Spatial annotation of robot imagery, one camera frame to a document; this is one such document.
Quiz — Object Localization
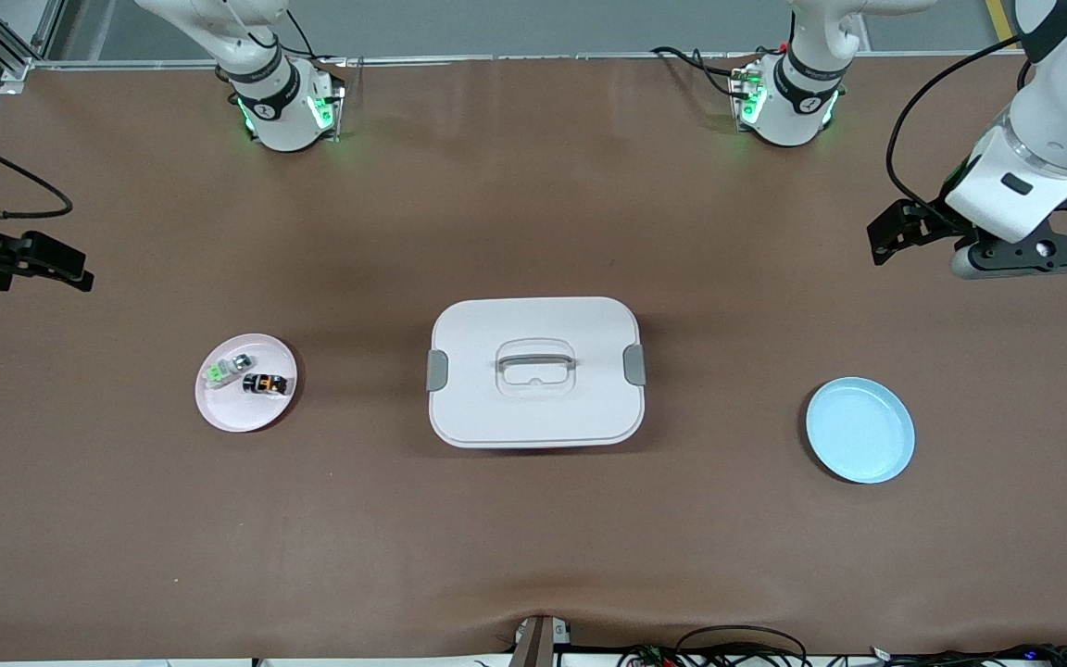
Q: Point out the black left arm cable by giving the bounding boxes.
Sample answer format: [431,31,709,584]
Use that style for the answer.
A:
[885,35,1025,223]

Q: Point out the black cable bundle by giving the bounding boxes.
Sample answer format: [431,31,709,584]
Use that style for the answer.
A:
[872,644,1067,667]

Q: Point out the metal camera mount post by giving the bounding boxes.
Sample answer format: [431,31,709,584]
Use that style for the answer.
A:
[508,614,571,667]

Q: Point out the black looped cable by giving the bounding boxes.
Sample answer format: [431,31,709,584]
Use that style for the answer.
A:
[677,625,810,667]

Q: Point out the white lidded storage box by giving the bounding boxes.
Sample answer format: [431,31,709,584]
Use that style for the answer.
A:
[427,296,647,450]

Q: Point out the black base cable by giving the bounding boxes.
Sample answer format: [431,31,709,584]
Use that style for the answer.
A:
[652,44,749,98]

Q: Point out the aluminium frame profile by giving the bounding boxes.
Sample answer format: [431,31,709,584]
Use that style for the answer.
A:
[0,0,67,95]

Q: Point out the grey box lid handle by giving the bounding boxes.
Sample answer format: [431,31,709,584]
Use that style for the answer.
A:
[495,339,578,399]

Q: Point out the pink round plate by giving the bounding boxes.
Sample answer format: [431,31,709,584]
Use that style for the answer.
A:
[195,333,298,434]

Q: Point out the green and white push-button switch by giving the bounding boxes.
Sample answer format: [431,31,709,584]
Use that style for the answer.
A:
[206,354,253,388]

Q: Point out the brown table mat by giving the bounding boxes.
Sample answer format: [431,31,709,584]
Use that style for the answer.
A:
[0,51,1067,663]

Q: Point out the light blue round plate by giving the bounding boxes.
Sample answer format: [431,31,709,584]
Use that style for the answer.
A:
[806,376,916,485]

